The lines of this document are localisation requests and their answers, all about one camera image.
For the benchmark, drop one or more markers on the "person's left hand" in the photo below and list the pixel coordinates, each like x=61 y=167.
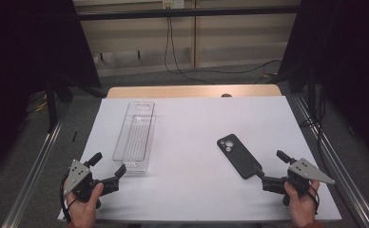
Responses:
x=82 y=212

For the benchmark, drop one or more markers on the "clear plastic tray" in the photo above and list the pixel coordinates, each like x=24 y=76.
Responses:
x=134 y=136

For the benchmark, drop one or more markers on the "black furniture foot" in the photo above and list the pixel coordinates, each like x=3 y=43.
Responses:
x=138 y=54
x=101 y=57

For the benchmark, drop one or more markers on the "black stand post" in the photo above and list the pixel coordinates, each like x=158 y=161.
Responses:
x=51 y=107

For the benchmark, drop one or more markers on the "black horizontal bar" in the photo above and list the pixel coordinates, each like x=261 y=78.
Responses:
x=189 y=13

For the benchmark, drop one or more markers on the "dark table grommet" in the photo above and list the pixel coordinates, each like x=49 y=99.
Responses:
x=226 y=95

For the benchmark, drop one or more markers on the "white table sheet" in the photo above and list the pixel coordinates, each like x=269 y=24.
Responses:
x=189 y=177

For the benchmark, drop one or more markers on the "person's right hand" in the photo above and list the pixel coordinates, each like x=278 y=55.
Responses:
x=303 y=207

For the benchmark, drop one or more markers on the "metal floor rail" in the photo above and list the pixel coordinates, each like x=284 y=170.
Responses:
x=338 y=158
x=33 y=174

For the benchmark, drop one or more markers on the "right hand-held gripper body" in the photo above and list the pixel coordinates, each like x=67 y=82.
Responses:
x=303 y=171

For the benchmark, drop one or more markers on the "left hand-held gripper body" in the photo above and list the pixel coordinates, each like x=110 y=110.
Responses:
x=78 y=177

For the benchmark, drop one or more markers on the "white wall socket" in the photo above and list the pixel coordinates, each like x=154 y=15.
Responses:
x=173 y=3

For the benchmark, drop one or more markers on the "black phone case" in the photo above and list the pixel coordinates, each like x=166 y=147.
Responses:
x=239 y=156

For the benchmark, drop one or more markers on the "wooden vertical post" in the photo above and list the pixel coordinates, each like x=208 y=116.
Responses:
x=194 y=38

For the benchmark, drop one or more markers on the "black curtain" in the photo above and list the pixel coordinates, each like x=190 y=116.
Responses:
x=347 y=63
x=30 y=63

